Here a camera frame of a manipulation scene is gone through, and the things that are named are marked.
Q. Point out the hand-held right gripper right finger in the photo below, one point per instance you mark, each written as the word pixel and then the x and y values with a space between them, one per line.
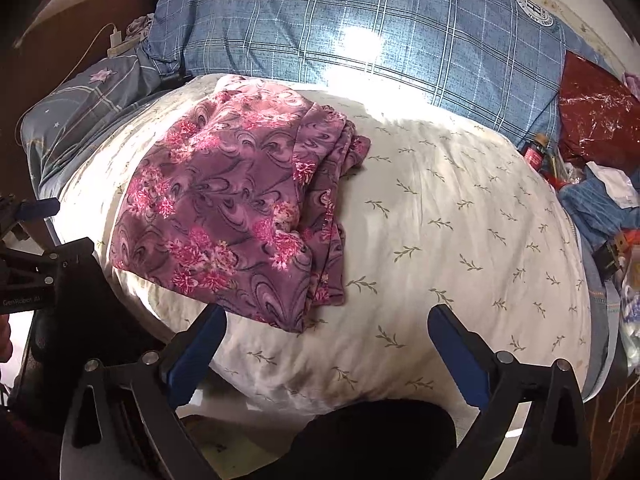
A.
pixel 460 355

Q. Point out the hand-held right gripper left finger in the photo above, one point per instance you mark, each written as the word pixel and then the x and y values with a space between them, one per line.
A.
pixel 195 355

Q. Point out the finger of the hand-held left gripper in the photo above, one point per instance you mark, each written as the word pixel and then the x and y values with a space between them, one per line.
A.
pixel 42 206

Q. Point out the purple floral garment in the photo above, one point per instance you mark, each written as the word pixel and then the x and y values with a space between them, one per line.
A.
pixel 235 200

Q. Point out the grey star-print pillow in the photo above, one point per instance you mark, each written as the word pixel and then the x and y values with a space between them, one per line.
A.
pixel 85 110

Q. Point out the white leaf-print pillow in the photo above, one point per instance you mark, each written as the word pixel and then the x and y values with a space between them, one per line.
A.
pixel 440 240

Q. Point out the person's dark trousers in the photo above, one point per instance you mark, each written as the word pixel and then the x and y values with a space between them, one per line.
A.
pixel 375 440

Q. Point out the white charger plug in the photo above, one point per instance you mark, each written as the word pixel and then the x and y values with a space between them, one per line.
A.
pixel 117 44

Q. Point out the blue striped cloth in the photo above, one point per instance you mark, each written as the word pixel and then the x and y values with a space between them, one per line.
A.
pixel 595 210

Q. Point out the crumpled grey cloth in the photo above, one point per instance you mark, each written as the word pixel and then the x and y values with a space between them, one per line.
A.
pixel 140 25

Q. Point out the brown wooden headboard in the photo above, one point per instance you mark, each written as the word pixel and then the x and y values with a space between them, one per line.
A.
pixel 107 5

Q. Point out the dark bottle with red label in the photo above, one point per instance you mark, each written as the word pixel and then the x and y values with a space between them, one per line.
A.
pixel 535 152

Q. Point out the white crumpled cloth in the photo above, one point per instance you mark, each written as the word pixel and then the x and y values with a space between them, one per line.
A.
pixel 612 182

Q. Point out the red plastic bag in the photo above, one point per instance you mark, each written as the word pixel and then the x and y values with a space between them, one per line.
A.
pixel 600 105

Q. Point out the blue plaid pillow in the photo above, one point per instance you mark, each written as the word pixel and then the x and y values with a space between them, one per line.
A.
pixel 380 25

